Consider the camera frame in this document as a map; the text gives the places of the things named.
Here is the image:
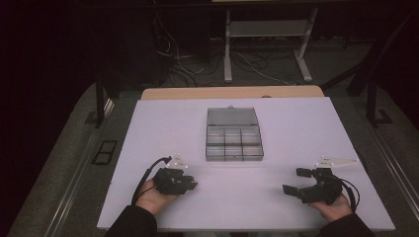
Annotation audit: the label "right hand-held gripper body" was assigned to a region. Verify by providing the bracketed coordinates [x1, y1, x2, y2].
[296, 155, 361, 205]

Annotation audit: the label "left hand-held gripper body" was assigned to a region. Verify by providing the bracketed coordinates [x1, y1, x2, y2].
[152, 153, 196, 197]

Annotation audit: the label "clear plastic compartment box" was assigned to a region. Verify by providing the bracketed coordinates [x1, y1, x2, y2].
[205, 105, 265, 162]

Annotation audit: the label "person's right hand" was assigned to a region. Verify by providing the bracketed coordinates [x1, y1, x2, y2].
[307, 193, 354, 222]

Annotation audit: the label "person's left hand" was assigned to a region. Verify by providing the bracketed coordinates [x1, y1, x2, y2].
[134, 177, 181, 216]

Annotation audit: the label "light wooden table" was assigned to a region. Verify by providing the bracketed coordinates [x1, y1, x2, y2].
[140, 85, 326, 101]

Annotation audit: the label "black metal stand leg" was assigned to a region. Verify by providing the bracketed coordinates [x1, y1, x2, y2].
[366, 78, 393, 128]

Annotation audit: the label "white metal stand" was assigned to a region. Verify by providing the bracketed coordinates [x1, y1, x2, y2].
[222, 7, 319, 84]

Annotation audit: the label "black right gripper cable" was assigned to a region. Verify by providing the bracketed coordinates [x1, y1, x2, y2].
[339, 177, 362, 213]

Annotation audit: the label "aluminium floor rail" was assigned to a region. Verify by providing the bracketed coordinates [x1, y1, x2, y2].
[369, 123, 419, 206]
[42, 98, 117, 237]

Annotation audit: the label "black floor cables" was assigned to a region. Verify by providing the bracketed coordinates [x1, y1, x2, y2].
[169, 48, 297, 87]

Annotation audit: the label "white floor cable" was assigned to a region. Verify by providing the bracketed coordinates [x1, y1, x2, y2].
[153, 12, 206, 76]

